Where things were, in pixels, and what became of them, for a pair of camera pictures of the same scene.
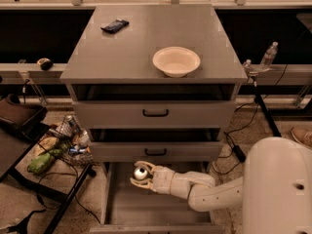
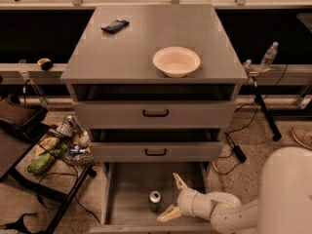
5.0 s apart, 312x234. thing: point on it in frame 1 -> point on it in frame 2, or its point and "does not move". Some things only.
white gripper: (161, 179) -> (185, 199)
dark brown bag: (26, 119) does not move
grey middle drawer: (156, 144) does not move
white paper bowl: (175, 60) does not move
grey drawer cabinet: (154, 83) does not move
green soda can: (140, 173) -> (155, 202)
